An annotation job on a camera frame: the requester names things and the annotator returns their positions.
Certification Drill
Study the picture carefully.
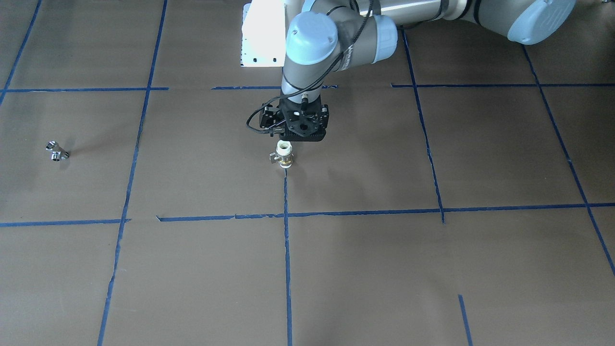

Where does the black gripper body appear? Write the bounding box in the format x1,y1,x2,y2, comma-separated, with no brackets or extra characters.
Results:
280,99,330,142

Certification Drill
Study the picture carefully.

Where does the white PPR valve with brass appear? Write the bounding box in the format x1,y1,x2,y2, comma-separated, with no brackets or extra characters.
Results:
269,140,294,169

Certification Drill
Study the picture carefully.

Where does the chrome tee pipe fitting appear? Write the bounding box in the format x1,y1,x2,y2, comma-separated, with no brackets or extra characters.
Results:
45,140,70,162

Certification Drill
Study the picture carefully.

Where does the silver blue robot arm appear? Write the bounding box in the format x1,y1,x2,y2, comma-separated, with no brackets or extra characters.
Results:
259,0,576,142

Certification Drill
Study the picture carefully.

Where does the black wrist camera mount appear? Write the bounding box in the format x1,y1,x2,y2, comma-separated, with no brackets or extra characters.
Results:
259,104,286,135

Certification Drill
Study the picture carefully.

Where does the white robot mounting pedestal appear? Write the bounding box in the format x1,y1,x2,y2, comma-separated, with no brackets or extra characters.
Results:
240,0,303,68

